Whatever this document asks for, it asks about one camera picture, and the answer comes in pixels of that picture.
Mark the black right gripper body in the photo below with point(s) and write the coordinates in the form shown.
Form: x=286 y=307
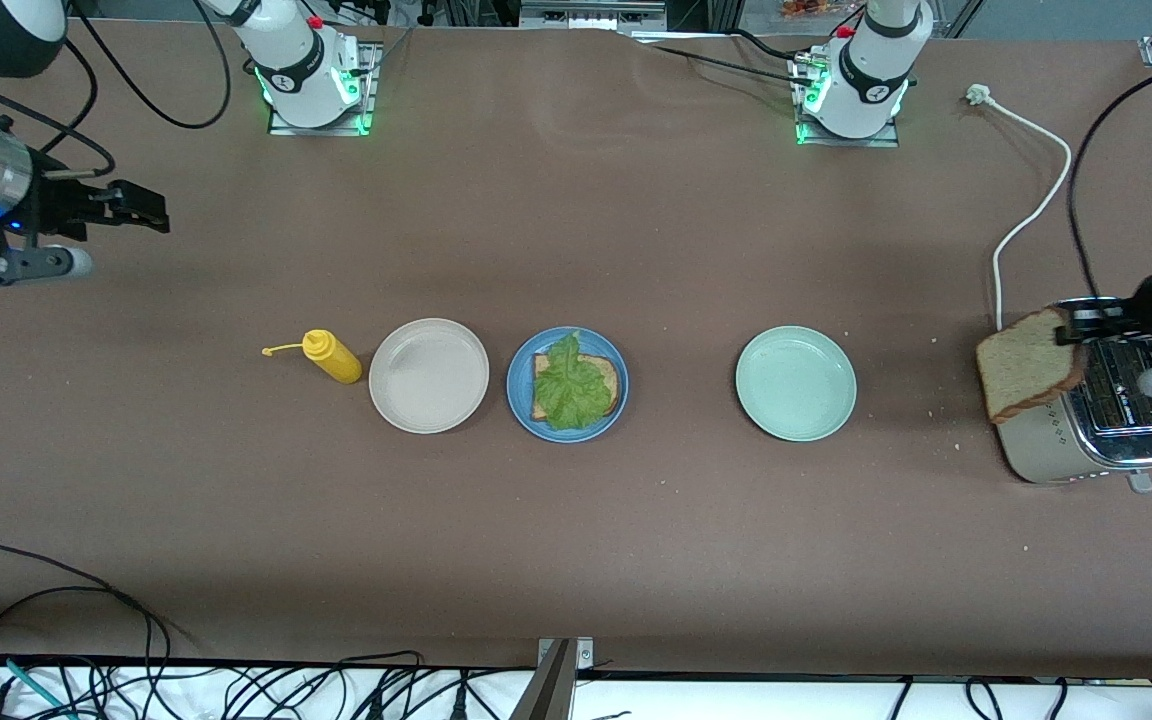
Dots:
x=58 y=206

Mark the brown bread slice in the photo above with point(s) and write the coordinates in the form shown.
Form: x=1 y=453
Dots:
x=611 y=375
x=1026 y=365

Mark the yellow mustard squeeze bottle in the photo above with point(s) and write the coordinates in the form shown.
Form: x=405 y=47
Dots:
x=334 y=358

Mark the green lettuce leaf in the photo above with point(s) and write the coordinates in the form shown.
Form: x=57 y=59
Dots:
x=571 y=390

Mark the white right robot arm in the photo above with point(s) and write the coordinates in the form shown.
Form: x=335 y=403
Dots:
x=296 y=60

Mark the light green plate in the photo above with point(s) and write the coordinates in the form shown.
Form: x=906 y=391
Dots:
x=796 y=383

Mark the beige plate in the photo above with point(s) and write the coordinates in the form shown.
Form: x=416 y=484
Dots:
x=428 y=376

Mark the blue plate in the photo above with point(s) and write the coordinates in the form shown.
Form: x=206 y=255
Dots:
x=526 y=425

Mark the beige and chrome toaster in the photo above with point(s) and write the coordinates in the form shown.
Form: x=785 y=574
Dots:
x=1116 y=420

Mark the grey metal box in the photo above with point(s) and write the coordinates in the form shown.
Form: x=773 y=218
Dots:
x=591 y=14

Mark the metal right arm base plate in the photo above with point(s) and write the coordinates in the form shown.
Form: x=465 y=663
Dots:
x=368 y=80

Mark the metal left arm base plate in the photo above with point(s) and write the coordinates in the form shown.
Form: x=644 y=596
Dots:
x=886 y=141

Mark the metal table clamp bracket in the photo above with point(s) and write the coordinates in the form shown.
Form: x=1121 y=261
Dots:
x=551 y=680

